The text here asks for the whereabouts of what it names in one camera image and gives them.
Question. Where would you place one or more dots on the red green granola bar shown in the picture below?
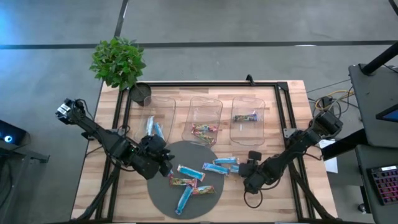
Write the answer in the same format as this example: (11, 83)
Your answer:
(183, 181)
(203, 137)
(203, 190)
(204, 127)

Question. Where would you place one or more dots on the green potted plant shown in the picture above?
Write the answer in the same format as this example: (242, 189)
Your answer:
(118, 62)

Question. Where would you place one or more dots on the grey desk top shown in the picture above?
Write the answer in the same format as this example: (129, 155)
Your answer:
(370, 99)

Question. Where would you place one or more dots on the grey metal bracket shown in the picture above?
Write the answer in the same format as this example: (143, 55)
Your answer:
(289, 133)

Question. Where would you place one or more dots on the tablet with blue screen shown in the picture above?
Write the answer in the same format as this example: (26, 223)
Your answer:
(391, 115)

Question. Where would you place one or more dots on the black round pole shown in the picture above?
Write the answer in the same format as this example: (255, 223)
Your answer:
(379, 59)

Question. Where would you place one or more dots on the round grey woven placemat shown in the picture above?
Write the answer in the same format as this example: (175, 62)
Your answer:
(164, 199)

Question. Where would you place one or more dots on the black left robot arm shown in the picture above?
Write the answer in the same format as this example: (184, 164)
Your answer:
(102, 137)

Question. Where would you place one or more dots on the black device with blue light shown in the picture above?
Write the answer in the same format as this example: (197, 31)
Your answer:
(12, 132)

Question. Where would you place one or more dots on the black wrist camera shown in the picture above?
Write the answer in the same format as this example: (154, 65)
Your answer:
(255, 155)
(155, 143)

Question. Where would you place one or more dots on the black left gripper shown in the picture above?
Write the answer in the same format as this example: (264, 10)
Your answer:
(161, 157)

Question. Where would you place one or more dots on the black clip on frame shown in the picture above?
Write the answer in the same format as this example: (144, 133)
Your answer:
(249, 79)

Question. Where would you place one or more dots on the white paper sheet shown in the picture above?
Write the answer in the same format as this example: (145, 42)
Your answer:
(331, 165)

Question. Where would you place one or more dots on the black caster wheel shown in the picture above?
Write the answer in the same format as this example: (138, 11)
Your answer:
(361, 208)

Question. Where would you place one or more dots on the clear plastic bin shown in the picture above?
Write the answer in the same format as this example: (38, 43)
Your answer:
(248, 137)
(164, 109)
(202, 109)

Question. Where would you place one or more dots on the keyboard with pink lit keys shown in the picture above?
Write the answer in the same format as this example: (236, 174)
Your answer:
(385, 186)

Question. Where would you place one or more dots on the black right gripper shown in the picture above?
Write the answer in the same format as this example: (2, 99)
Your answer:
(258, 174)

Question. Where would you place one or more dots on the dark grey desk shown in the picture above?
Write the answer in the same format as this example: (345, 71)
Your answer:
(362, 174)

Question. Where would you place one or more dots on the dark blue granola bar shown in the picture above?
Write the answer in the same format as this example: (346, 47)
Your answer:
(215, 168)
(234, 169)
(245, 117)

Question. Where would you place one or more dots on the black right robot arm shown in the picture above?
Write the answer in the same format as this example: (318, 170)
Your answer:
(295, 144)

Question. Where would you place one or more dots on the black support beam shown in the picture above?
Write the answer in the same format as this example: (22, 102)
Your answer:
(342, 146)

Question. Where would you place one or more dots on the light blue granola bar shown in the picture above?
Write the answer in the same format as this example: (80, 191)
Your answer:
(191, 172)
(150, 124)
(183, 200)
(226, 160)
(159, 130)

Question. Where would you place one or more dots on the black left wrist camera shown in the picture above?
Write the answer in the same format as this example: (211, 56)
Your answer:
(155, 143)

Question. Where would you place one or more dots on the white label strip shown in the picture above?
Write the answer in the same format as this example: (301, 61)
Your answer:
(241, 127)

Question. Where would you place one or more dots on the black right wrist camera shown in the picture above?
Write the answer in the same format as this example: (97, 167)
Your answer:
(255, 155)

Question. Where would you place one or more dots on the black power adapter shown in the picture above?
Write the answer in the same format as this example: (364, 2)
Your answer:
(326, 101)

